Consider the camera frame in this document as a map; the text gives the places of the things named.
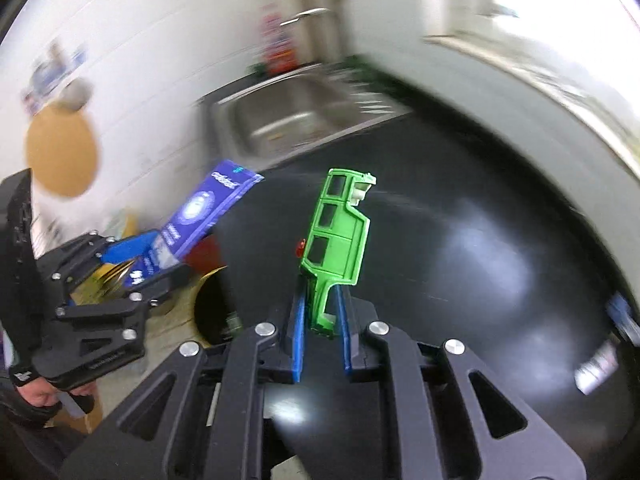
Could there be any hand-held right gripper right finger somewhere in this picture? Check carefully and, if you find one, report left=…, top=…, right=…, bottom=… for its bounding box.
left=335, top=287, right=588, bottom=480

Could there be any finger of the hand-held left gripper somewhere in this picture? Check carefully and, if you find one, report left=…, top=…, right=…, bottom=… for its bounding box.
left=35, top=261, right=193, bottom=391
left=37, top=230, right=161, bottom=286

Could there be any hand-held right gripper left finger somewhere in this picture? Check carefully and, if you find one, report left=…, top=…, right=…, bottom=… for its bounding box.
left=60, top=280, right=308, bottom=480

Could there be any black trash bin gold rim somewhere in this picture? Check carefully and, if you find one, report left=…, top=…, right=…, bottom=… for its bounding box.
left=192, top=265, right=246, bottom=348

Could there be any blue paper box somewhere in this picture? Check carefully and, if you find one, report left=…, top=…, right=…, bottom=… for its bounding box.
left=125, top=160, right=265, bottom=288

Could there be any green toy car shell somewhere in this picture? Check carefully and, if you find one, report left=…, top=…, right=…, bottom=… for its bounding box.
left=298, top=168, right=377, bottom=335

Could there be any person's left forearm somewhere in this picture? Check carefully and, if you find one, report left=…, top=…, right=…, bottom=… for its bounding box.
left=0, top=370, right=101, bottom=480

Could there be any person's left hand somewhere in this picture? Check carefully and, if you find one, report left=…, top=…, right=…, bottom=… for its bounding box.
left=19, top=377, right=63, bottom=411

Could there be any red cabinet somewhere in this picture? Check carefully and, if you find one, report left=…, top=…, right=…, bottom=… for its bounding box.
left=185, top=237, right=223, bottom=273

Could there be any round wooden board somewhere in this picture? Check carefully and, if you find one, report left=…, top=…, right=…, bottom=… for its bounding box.
left=25, top=102, right=98, bottom=198

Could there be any steel sink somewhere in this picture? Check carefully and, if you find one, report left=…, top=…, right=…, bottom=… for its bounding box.
left=207, top=62, right=401, bottom=171

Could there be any red and blue object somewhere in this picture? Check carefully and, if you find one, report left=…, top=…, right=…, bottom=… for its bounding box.
left=260, top=5, right=297, bottom=75

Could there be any silver white packet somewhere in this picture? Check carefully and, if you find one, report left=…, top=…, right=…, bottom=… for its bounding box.
left=574, top=342, right=621, bottom=395

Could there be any blue and white packet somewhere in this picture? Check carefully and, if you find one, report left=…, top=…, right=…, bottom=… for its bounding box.
left=605, top=292, right=640, bottom=346

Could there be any steel faucet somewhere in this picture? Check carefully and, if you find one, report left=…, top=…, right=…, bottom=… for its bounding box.
left=279, top=7, right=331, bottom=28

